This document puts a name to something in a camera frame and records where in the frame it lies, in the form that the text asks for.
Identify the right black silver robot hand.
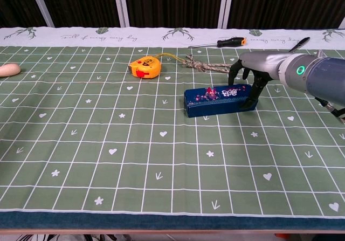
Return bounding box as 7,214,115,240
227,51,292,111

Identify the grey pouch with blue edge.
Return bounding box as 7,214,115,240
184,84,258,119

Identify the wooden mallet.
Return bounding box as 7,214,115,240
0,63,22,77

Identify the green grid tablecloth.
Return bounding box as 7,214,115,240
0,26,345,230

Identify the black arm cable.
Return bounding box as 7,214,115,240
314,97,345,123

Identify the yellow tape measure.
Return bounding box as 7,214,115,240
128,52,184,79

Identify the braided camouflage cord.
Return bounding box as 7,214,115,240
181,54,234,73

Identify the black orange handle screwdriver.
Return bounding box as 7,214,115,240
188,37,247,49

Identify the small metal hammer black handle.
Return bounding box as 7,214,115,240
287,37,311,53

